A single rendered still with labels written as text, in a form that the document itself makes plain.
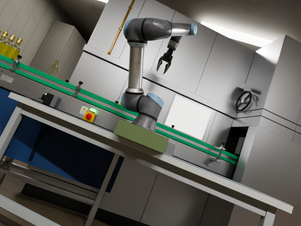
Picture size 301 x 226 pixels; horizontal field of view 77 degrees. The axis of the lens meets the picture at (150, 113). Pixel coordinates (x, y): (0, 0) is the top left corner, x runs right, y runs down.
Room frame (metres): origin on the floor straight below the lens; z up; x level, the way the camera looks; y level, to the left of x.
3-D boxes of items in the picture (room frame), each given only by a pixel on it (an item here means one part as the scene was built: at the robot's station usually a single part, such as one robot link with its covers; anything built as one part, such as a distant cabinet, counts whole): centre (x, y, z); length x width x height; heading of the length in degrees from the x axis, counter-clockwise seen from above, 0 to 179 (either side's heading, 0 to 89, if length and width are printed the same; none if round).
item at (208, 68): (2.20, -0.30, 1.44); 2.34 x 0.79 x 1.38; 97
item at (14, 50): (1.48, 1.19, 1.02); 0.06 x 0.06 x 0.28; 7
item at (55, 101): (1.35, 0.67, 0.79); 0.08 x 0.08 x 0.08; 7
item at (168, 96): (1.78, -0.13, 1.15); 0.90 x 0.03 x 0.34; 97
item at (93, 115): (1.38, 0.40, 0.79); 0.07 x 0.07 x 0.07; 7
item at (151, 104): (1.11, 0.01, 0.98); 0.13 x 0.12 x 0.14; 58
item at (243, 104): (1.76, -0.81, 1.49); 0.21 x 0.05 x 0.21; 7
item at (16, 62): (1.32, 1.02, 0.94); 0.07 x 0.04 x 0.13; 7
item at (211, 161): (1.59, -0.66, 0.90); 0.17 x 0.05 x 0.23; 7
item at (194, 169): (1.75, -0.10, 0.73); 1.58 x 1.52 x 0.04; 81
